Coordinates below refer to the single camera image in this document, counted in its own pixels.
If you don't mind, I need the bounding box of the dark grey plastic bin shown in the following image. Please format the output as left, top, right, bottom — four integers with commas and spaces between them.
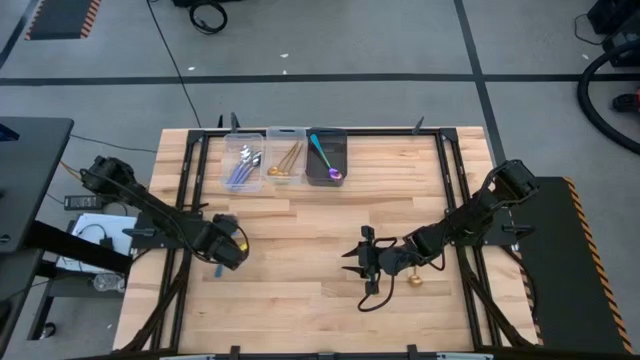
304, 127, 350, 188

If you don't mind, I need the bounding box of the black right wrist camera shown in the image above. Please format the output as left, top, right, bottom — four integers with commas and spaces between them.
382, 244, 404, 275

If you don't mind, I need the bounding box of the black side table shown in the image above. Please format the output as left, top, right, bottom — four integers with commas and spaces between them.
0, 116, 134, 346

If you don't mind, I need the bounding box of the clear water bottle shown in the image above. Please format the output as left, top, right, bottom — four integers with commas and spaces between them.
92, 273, 126, 294

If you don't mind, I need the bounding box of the black equipment box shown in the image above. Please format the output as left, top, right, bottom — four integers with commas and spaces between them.
587, 0, 640, 69

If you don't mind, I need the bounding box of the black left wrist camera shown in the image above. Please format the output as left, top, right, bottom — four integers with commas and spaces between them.
212, 213, 240, 236

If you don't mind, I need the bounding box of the black coiled cable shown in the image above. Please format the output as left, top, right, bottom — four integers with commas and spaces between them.
172, 0, 230, 35

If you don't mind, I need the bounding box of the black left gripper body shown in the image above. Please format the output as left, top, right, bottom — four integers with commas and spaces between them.
197, 222, 250, 271

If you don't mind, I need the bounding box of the long black floor cable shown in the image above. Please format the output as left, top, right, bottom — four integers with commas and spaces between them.
146, 0, 203, 129

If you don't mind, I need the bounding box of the black metal table frame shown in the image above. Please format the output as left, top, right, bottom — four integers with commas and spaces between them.
117, 113, 541, 360

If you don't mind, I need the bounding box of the clear plastic bin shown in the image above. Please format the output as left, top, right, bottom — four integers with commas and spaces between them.
264, 126, 308, 186
221, 132, 265, 194

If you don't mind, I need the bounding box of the white paper sheet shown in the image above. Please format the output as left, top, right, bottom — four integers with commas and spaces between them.
56, 212, 139, 275

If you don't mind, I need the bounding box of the red and black tool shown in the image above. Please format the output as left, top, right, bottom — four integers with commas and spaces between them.
612, 89, 640, 114

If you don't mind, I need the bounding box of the rainbow spoon teal handle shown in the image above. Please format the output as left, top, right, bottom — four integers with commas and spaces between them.
308, 132, 344, 181

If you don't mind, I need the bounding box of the thick black hose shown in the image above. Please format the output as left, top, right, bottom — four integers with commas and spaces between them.
576, 39, 640, 156

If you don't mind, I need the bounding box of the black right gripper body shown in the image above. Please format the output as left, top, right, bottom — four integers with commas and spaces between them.
360, 225, 384, 296

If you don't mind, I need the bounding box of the black mat hazard-striped edge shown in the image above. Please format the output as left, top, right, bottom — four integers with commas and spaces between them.
24, 0, 103, 40
499, 175, 635, 356

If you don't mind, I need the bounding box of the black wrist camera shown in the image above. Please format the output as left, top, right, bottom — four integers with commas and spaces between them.
212, 213, 240, 236
382, 244, 404, 275

